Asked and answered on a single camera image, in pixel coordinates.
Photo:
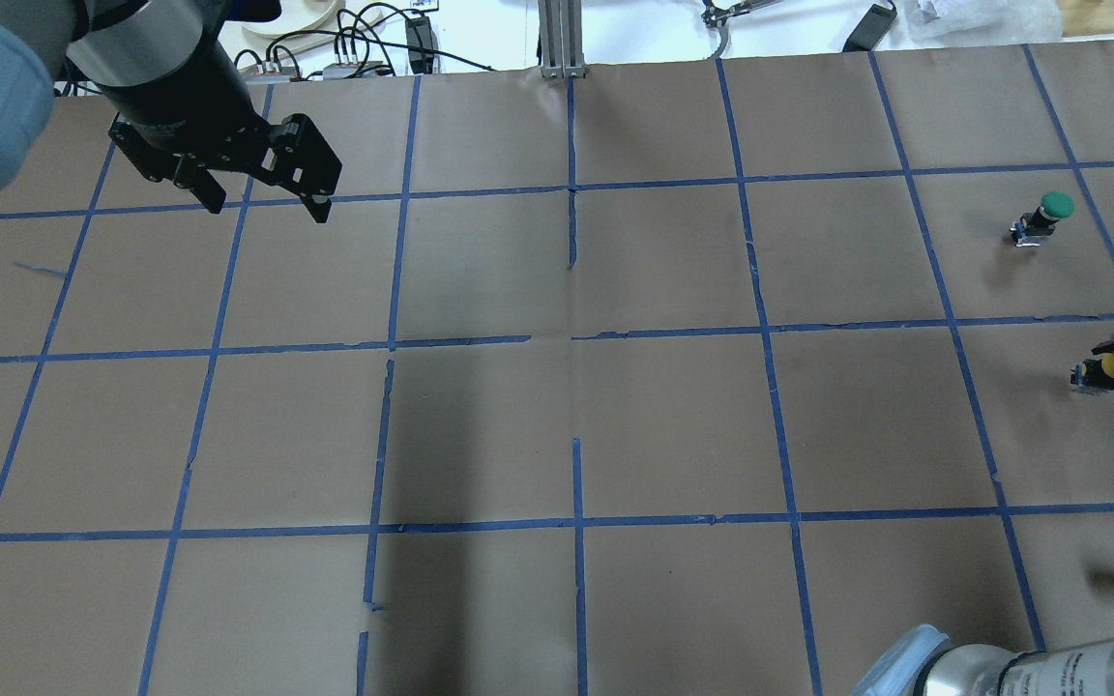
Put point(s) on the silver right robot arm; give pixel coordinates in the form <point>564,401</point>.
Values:
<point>924,661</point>

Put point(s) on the wooden cutting board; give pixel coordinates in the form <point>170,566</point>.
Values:
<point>1086,18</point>

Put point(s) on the aluminium frame post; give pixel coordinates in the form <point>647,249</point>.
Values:
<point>561,54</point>

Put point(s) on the black power adapter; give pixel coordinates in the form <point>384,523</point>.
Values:
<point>871,29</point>

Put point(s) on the brown paper table mat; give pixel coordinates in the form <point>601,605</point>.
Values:
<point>689,379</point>

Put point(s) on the green push button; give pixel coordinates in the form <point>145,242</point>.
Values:
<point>1035,228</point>

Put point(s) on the clear plastic bag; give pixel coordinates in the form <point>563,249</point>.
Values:
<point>982,22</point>

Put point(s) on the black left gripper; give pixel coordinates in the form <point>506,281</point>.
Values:
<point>182,95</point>

